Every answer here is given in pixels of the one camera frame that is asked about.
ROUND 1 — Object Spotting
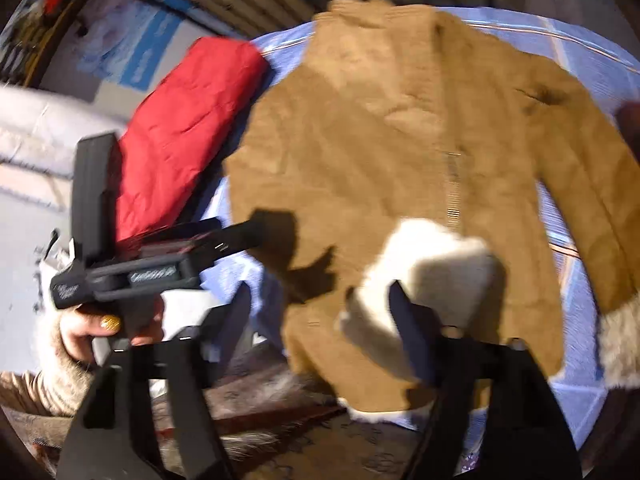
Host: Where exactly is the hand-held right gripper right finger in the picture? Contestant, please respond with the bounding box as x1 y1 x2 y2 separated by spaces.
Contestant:
387 282 583 480

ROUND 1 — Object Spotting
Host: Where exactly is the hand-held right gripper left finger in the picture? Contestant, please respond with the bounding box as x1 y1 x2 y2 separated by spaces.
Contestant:
57 282 252 480

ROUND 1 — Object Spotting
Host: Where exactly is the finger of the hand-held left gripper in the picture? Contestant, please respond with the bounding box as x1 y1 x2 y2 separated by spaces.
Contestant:
192 211 266 262

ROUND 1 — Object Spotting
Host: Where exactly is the brown coat with white fur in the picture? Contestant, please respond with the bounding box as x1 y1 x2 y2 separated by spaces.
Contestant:
222 0 640 423

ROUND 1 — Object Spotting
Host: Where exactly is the person's left forearm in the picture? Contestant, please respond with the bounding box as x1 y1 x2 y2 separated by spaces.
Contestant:
0 310 98 417

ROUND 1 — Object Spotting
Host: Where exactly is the person's left hand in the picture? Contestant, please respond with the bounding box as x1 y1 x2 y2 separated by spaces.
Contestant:
60 299 167 361

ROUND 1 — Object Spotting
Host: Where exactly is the red puffer jacket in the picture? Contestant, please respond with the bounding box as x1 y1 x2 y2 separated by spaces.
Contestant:
115 37 272 247

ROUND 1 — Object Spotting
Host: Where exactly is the dark patterned cloth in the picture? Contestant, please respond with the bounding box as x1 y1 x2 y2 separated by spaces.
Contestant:
0 340 436 480

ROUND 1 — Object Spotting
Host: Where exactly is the white quilted cushion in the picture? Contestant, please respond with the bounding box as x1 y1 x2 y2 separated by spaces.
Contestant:
0 85 132 211

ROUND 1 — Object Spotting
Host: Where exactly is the blue plaid blanket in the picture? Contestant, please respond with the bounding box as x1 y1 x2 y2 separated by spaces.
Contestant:
200 5 640 453

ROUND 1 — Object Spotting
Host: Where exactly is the blue and white wall poster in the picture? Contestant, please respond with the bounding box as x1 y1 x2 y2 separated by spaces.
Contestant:
77 0 187 92

